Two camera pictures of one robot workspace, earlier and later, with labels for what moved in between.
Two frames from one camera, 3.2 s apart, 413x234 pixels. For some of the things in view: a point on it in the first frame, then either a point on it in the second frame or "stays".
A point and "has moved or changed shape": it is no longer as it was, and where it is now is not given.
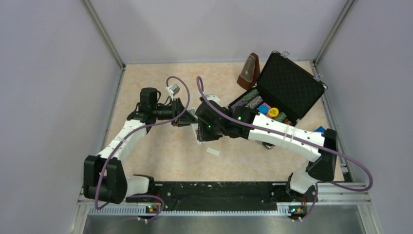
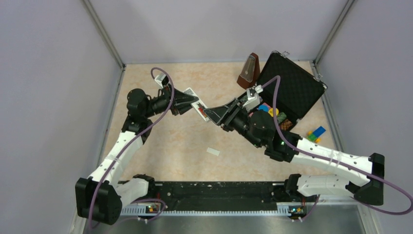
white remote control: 195,126 has moved or changed shape
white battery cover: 213,151 stays
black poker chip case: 286,86 stays
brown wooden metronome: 250,75 stays
